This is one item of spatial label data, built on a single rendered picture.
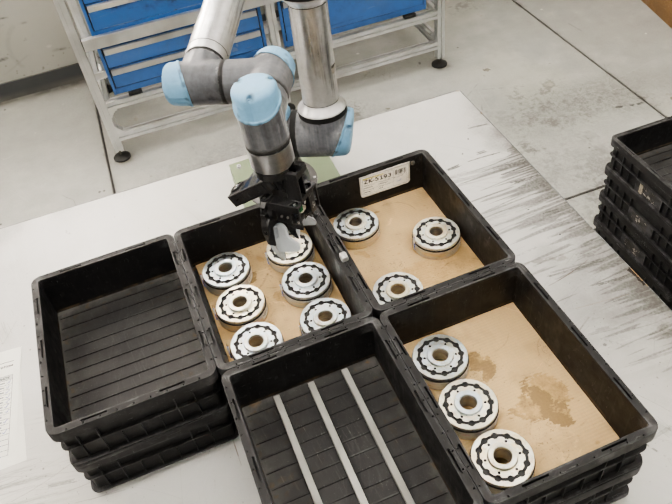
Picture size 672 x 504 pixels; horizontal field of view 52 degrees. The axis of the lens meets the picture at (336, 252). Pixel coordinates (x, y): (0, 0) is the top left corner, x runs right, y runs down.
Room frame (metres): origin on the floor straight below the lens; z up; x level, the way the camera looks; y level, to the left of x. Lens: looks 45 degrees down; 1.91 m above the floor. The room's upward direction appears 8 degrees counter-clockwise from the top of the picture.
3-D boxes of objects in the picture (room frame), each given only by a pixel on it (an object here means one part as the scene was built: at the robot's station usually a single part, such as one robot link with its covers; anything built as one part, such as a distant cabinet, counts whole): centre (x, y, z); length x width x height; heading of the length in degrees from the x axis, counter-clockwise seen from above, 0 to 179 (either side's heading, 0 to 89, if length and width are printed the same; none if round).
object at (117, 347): (0.87, 0.43, 0.87); 0.40 x 0.30 x 0.11; 16
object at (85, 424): (0.87, 0.43, 0.92); 0.40 x 0.30 x 0.02; 16
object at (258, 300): (0.94, 0.21, 0.86); 0.10 x 0.10 x 0.01
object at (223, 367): (0.95, 0.14, 0.92); 0.40 x 0.30 x 0.02; 16
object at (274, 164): (0.94, 0.08, 1.22); 0.08 x 0.08 x 0.05
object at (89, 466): (0.87, 0.43, 0.76); 0.40 x 0.30 x 0.12; 16
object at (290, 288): (0.97, 0.07, 0.86); 0.10 x 0.10 x 0.01
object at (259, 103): (0.94, 0.09, 1.30); 0.09 x 0.08 x 0.11; 168
